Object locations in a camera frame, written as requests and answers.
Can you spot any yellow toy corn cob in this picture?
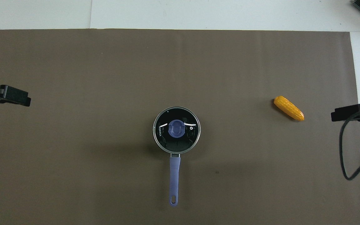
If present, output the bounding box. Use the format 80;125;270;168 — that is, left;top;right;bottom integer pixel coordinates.
273;96;305;122

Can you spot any glass lid with purple knob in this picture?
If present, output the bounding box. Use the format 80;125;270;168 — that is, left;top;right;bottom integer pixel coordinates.
153;107;201;154

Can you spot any brown table mat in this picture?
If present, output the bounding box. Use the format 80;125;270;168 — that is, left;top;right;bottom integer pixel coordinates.
0;29;360;225

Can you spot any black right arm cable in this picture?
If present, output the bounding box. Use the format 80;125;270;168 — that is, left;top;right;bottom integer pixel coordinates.
339;106;360;181

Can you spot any dark saucepan with purple handle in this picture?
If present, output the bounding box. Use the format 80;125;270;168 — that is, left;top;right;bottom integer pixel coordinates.
152;106;201;207

